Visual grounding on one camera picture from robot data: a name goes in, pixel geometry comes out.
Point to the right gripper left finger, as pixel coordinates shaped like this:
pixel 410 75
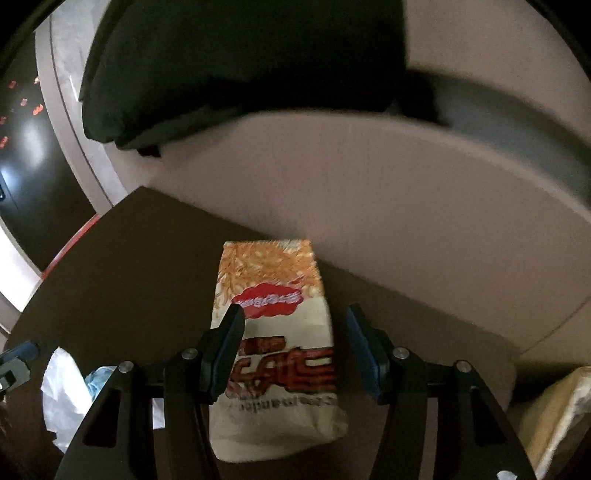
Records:
pixel 189 382

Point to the cream orange snack bag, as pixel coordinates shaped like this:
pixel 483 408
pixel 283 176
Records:
pixel 281 396

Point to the black cloth on counter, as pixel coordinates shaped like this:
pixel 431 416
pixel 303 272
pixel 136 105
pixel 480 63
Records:
pixel 159 71

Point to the white blue wrapper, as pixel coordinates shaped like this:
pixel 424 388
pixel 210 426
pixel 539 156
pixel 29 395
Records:
pixel 67 397

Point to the black oven door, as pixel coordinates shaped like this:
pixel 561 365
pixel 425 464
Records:
pixel 42 203

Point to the dark brown cardboard board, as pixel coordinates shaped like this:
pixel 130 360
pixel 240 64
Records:
pixel 139 285

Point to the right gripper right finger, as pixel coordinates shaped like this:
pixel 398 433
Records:
pixel 474 439

